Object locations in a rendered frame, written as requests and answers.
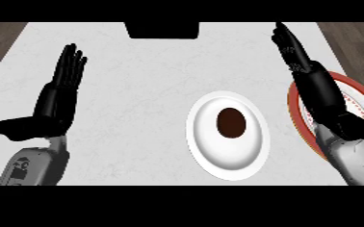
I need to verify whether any red rimmed white plate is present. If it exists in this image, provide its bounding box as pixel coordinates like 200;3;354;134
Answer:
286;70;364;162

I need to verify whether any black box appliance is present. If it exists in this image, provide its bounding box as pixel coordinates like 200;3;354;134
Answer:
125;21;200;40

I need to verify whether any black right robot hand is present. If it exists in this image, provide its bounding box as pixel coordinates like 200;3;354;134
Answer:
271;21;364;141

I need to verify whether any brown chocolate cupcake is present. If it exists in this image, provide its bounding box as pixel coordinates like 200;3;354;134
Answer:
217;107;248;139

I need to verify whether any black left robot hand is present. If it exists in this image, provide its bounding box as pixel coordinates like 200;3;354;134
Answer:
0;42;91;142

